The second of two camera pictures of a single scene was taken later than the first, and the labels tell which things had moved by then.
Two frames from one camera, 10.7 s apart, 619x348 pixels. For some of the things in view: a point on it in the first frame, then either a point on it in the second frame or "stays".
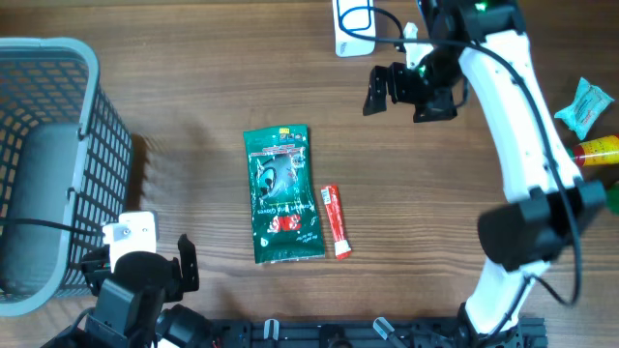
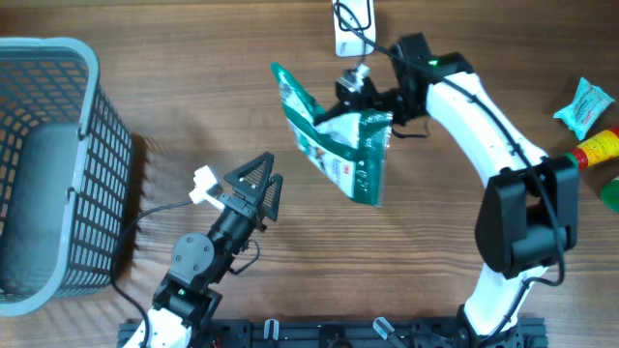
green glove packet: x=285 y=216 -> x=350 y=151
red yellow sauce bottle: x=598 y=151 stays
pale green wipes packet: x=589 y=101 stays
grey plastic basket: x=66 y=170 stays
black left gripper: x=190 y=270 -> x=246 y=202
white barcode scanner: x=354 y=23 stays
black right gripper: x=441 y=108 -> x=367 y=101
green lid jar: x=613 y=197 stays
